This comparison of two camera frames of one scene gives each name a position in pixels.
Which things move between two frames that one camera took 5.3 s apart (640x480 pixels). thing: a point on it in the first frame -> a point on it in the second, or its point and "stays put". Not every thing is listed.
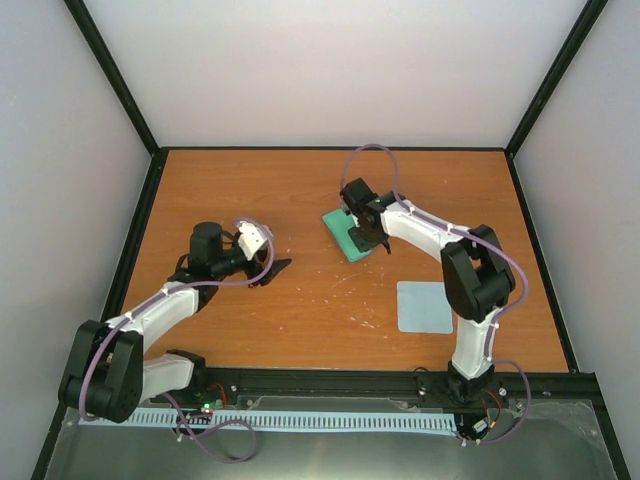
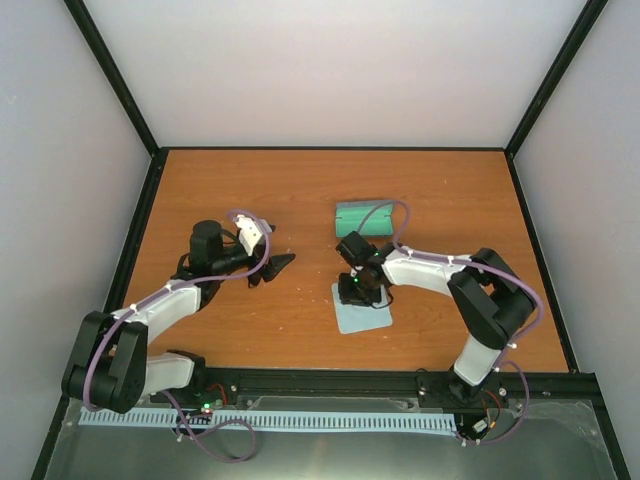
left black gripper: [251, 267] stays put
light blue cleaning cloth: [423, 307] -> [356, 318]
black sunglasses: [262, 259] stays put
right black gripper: [364, 245] -> [348, 298]
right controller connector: [475, 426] stays put
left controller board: [206, 399] stays put
